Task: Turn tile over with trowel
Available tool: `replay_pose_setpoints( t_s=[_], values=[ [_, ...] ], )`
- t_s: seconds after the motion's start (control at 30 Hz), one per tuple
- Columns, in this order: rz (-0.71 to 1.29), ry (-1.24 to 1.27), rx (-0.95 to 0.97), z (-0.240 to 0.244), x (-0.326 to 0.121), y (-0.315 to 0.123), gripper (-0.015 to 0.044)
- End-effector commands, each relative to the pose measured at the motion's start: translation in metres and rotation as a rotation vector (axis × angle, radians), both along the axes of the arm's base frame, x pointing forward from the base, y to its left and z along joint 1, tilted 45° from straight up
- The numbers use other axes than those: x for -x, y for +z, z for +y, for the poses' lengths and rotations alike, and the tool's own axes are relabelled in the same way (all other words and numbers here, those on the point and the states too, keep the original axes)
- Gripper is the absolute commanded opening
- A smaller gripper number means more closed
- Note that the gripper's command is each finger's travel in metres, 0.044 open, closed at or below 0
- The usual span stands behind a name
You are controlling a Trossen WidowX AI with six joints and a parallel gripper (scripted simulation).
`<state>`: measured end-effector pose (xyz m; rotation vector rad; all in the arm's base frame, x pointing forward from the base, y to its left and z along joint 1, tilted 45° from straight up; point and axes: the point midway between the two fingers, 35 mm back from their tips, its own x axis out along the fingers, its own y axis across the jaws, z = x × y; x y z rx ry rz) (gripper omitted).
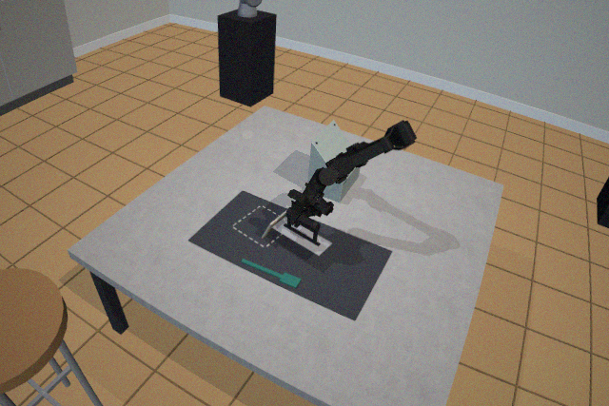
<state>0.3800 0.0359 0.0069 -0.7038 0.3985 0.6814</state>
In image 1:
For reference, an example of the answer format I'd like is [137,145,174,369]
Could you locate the teal flat spatula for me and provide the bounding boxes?
[241,259,301,289]

